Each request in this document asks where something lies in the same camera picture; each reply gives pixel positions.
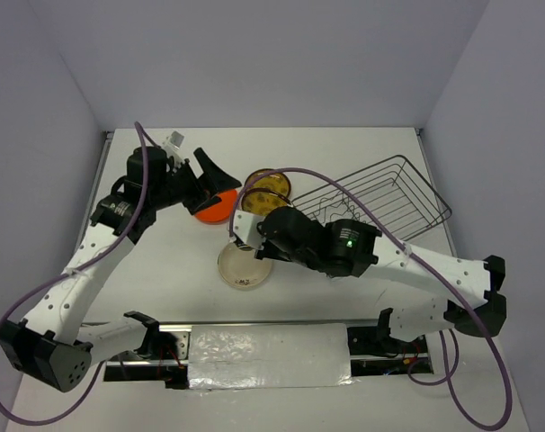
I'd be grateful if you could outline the silver foil covered panel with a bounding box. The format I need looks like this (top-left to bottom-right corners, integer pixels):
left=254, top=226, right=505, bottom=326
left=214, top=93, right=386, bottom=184
left=188, top=323, right=353, bottom=390

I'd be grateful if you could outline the metal base rail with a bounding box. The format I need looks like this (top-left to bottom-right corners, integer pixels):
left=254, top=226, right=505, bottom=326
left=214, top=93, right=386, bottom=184
left=103, top=320, right=433, bottom=392

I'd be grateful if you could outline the metal wire dish rack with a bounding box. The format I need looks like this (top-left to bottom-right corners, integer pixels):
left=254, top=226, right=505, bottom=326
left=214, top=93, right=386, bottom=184
left=292, top=155, right=452, bottom=240

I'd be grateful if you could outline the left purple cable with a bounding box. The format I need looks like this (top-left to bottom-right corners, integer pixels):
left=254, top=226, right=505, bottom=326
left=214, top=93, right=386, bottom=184
left=0, top=121, right=150, bottom=427

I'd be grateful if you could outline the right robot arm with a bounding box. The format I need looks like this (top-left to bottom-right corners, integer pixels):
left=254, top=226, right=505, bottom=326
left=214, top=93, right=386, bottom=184
left=250, top=207, right=507, bottom=352

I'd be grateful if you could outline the orange plate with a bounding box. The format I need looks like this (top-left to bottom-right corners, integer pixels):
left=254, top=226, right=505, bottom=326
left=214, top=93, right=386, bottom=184
left=194, top=190, right=237, bottom=224

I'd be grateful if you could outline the brown gold patterned plate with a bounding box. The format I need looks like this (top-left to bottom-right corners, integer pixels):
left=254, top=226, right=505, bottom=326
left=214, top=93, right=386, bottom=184
left=245, top=168, right=292, bottom=198

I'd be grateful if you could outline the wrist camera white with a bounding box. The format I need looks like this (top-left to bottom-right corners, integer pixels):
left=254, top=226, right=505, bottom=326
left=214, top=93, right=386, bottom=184
left=232, top=211, right=265, bottom=251
left=161, top=130, right=186, bottom=171

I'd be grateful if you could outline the beige plate with black pattern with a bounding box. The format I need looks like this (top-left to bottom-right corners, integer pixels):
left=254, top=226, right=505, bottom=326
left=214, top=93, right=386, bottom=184
left=217, top=243, right=273, bottom=291

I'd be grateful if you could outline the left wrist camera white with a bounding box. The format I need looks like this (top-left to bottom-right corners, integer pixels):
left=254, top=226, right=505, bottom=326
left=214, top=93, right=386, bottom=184
left=161, top=130, right=186, bottom=171

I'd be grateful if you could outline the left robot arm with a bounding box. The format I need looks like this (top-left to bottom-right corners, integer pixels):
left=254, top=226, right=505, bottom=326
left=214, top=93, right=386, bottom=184
left=0, top=147, right=241, bottom=392

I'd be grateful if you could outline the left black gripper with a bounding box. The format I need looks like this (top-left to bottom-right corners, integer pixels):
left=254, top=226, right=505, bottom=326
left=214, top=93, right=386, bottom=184
left=149, top=148, right=241, bottom=216

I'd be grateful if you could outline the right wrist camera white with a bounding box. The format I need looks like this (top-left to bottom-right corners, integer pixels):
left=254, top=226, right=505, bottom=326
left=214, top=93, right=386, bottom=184
left=232, top=211, right=265, bottom=251

